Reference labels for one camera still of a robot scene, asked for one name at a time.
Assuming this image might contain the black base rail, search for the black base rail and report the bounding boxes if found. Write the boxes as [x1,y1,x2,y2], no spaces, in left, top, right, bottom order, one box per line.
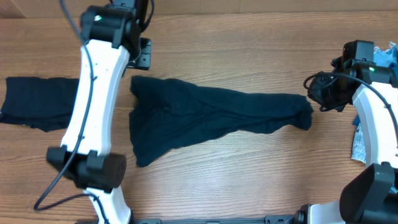
[130,215,294,224]

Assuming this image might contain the folded black cloth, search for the folded black cloth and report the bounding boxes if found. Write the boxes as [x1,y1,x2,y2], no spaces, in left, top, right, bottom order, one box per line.
[1,77,79,132]

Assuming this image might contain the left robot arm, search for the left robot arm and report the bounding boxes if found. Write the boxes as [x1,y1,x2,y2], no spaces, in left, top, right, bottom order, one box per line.
[46,0,154,223]

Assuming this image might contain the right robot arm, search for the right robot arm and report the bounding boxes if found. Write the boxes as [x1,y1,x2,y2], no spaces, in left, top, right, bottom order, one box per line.
[288,40,397,223]

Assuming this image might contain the blue garment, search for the blue garment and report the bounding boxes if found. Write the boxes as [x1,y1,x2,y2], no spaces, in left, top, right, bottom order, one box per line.
[353,62,397,126]

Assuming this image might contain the light blue denim jeans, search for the light blue denim jeans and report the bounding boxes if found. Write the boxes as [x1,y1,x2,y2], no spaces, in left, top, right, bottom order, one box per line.
[351,42,397,163]

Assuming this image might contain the dark navy t-shirt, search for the dark navy t-shirt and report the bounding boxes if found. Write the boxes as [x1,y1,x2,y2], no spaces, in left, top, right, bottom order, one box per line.
[129,76,313,167]

